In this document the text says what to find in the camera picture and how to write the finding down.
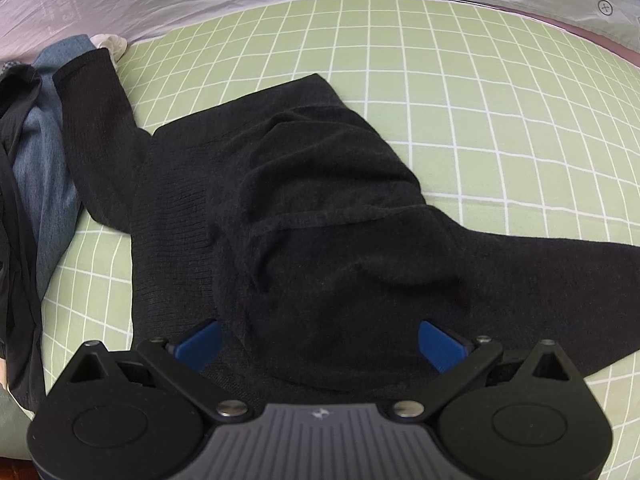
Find white cloth piece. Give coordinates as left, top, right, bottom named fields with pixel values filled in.
left=90, top=34, right=128, bottom=67

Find blue denim jeans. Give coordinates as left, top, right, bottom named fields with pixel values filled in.
left=13, top=35, right=94, bottom=297

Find green grid bed sheet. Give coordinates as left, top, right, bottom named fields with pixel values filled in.
left=38, top=0, right=640, bottom=480

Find black knit sweater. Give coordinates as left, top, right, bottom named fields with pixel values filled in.
left=53, top=50, right=639, bottom=403

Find black garment pile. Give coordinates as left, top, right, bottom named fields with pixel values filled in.
left=1, top=64, right=46, bottom=412

